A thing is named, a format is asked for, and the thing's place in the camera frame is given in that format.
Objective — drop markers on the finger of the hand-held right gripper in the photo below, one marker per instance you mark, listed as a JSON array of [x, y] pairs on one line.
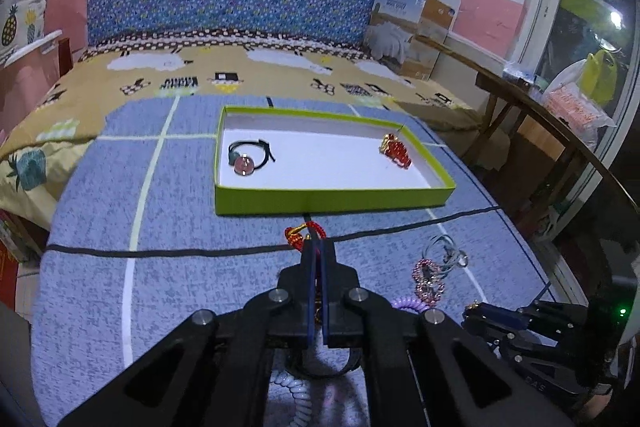
[[525, 346], [500, 316]]

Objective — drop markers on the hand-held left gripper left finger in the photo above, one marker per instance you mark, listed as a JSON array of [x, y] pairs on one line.
[[306, 287]]

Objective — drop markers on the yellow plastic bag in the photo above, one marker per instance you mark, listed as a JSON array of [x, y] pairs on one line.
[[600, 74]]

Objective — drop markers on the pineapple print bag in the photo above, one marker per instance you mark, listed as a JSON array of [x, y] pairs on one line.
[[20, 17]]

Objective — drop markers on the person's right hand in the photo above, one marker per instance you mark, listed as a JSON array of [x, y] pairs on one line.
[[600, 409]]

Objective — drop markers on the pink and white plastic bag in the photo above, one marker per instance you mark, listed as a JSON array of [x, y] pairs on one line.
[[572, 109]]

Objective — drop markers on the yellow sheep print bedsheet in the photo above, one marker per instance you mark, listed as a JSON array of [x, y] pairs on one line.
[[100, 92]]

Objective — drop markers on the cardboard quilt package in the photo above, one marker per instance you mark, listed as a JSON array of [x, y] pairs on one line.
[[407, 32]]

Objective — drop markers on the green cardboard box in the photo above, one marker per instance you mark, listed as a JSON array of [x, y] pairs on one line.
[[320, 202]]

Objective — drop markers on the pink storage box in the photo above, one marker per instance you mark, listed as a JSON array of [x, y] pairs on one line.
[[25, 87]]

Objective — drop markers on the blue checked cloth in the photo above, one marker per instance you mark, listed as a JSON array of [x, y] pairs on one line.
[[175, 277]]

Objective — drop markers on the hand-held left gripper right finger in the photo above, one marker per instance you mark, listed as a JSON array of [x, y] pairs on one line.
[[330, 297]]

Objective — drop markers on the wooden folding chair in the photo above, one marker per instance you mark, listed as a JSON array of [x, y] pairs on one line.
[[530, 107]]

